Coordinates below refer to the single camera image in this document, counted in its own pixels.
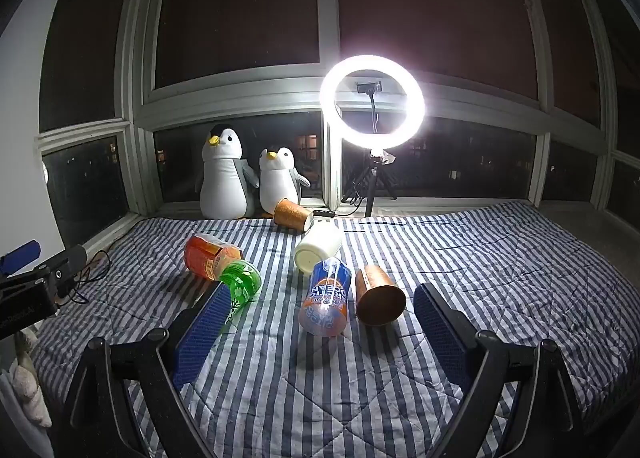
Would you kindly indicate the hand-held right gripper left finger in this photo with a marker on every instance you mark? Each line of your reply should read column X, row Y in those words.
column 200, row 333

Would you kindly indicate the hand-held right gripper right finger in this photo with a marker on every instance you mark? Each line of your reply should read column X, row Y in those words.
column 440, row 333

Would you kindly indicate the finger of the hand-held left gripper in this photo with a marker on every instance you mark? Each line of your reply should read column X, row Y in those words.
column 20, row 255
column 70, row 260

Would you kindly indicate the green printed cup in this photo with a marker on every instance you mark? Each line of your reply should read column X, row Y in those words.
column 242, row 280

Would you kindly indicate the copper brown cup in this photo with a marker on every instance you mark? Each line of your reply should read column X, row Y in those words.
column 377, row 298

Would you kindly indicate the blue printed plastic cup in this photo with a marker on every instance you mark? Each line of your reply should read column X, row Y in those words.
column 325, row 300

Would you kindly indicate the white cup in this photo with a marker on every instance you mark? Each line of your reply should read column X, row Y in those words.
column 320, row 248

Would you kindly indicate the orange paper cup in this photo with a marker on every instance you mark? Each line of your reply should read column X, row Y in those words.
column 291, row 213

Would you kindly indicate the beige plush toy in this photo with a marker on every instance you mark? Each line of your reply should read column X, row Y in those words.
column 27, row 388

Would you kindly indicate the blue white striped blanket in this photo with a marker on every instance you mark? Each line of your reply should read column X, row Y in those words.
column 280, row 388

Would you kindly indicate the large penguin plush toy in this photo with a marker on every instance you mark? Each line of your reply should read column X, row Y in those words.
column 225, row 173

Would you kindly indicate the black tripod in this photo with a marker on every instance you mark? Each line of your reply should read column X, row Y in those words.
column 371, row 183

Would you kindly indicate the black inline controller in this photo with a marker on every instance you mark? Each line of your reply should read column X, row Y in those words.
column 323, row 213

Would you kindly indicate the small penguin plush toy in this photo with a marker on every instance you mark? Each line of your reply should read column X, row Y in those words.
column 280, row 183

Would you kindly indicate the black phone holder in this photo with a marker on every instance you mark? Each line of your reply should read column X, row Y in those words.
column 372, row 103

